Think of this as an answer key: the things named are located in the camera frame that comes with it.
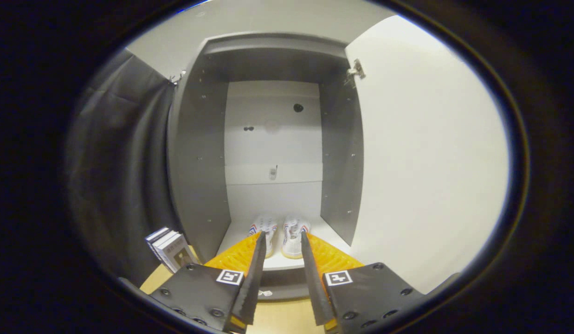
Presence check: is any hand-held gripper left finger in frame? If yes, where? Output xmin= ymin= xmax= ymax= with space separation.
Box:
xmin=150 ymin=232 xmax=267 ymax=334

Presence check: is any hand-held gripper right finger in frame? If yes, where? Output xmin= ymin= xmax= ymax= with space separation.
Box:
xmin=300 ymin=231 xmax=426 ymax=334

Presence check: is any white shoe with striped sides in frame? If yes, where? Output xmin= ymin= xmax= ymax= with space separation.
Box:
xmin=247 ymin=214 xmax=279 ymax=259
xmin=281 ymin=214 xmax=311 ymax=259

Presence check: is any grey shoe cabinet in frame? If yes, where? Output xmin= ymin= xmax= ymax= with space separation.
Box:
xmin=166 ymin=32 xmax=365 ymax=301

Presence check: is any metal door hinge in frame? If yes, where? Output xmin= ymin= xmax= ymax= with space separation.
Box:
xmin=346 ymin=58 xmax=366 ymax=80

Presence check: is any grey cover book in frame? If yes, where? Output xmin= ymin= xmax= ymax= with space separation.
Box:
xmin=157 ymin=233 xmax=198 ymax=273

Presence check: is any blue spine book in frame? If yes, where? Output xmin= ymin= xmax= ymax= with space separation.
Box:
xmin=145 ymin=226 xmax=172 ymax=260

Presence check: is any black backdrop cloth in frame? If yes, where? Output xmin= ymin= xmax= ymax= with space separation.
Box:
xmin=69 ymin=49 xmax=185 ymax=283

